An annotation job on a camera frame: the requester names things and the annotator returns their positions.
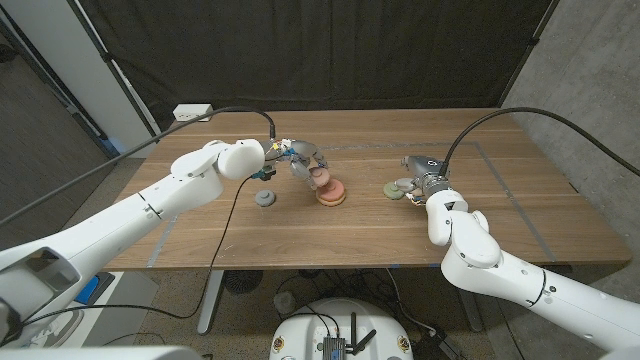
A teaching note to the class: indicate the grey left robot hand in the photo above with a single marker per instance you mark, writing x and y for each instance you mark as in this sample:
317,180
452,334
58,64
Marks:
300,150

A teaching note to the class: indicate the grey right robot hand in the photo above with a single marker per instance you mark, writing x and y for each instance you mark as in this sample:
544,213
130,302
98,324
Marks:
427,170

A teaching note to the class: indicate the dusty pink disk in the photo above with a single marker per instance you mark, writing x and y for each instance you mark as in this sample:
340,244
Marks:
321,176

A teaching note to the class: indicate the green disk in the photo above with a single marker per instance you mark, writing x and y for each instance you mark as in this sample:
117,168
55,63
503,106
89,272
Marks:
390,192

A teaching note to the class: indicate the coral red disk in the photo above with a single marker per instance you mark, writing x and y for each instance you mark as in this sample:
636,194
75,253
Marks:
334,190

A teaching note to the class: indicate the small dark grey disk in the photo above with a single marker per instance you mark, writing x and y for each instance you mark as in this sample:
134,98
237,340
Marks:
265,198

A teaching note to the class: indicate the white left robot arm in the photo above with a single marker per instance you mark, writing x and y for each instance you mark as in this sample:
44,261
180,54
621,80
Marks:
150,205

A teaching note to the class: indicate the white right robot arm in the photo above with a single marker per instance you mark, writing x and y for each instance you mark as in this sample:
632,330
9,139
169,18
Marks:
500,270

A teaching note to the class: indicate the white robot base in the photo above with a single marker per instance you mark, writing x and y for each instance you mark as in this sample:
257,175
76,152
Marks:
305,335

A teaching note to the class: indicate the large orange disk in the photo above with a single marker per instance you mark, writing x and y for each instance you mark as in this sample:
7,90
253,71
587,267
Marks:
330,203

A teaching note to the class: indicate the black backdrop curtain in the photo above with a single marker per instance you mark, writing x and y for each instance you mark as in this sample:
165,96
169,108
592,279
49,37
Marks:
320,50

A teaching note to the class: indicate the white power strip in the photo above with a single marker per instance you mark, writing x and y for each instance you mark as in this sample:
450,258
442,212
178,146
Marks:
190,114

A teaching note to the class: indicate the round black table foot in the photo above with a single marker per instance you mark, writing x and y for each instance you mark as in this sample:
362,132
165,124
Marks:
243,281

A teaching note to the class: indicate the grey table leg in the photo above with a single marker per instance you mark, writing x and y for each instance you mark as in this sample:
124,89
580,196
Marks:
470,312

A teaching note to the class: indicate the round grey floor object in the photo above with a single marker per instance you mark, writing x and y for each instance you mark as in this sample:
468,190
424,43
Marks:
285,303

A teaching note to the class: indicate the black backdrop stand pole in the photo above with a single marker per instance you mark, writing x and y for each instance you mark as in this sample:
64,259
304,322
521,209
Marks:
106,57
534,41

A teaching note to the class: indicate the white table leg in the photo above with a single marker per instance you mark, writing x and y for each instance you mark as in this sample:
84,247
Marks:
212,300

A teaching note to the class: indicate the black power adapter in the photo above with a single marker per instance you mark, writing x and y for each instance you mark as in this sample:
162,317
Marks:
437,347

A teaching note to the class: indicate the grey radio box with antennas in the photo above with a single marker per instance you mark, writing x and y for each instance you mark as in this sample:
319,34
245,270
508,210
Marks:
334,347

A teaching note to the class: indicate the blue foot pedal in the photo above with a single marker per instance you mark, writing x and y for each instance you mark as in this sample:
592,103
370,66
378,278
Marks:
89,290

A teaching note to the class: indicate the white sneaker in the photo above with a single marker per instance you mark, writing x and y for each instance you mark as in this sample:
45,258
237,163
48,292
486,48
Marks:
50,330

